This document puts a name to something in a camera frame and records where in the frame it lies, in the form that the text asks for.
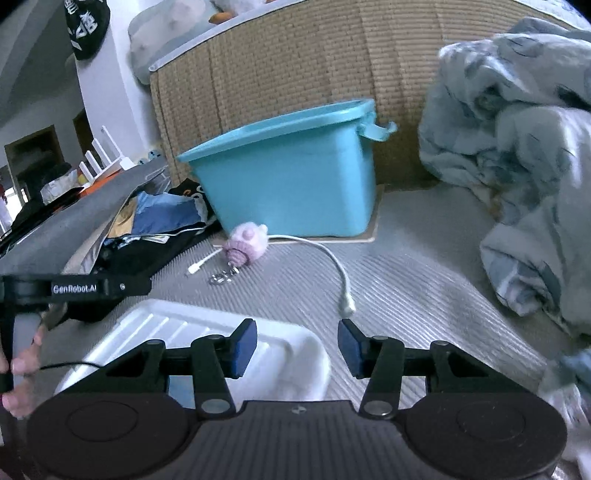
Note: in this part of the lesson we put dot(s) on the woven bamboo mat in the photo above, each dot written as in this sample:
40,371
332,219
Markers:
300,60

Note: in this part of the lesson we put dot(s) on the person's left hand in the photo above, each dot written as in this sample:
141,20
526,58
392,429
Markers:
25,364

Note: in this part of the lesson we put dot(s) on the white plastic tray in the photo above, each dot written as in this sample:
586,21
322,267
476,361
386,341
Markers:
161,323

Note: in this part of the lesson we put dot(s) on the white router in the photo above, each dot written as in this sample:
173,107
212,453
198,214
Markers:
115,166

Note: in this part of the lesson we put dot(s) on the blue cloth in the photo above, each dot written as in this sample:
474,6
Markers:
161,214

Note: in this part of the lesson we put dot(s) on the black printed cap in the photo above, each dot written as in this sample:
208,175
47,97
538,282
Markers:
85,27

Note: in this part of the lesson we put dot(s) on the light crumpled cloth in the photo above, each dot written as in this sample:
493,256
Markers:
568,401

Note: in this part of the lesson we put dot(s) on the grey slanted board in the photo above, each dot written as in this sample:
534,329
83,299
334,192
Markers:
69,217

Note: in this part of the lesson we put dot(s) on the blue-grey printed blanket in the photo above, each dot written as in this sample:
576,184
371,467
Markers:
531,161

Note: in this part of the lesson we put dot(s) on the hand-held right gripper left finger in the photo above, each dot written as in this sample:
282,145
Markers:
242,348

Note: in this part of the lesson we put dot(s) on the blue plastic storage bin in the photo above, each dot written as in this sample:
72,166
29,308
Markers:
286,184

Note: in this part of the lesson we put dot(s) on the light blue pillow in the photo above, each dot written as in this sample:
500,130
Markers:
152,41

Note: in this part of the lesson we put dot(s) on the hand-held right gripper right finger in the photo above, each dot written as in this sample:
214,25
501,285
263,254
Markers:
351,348

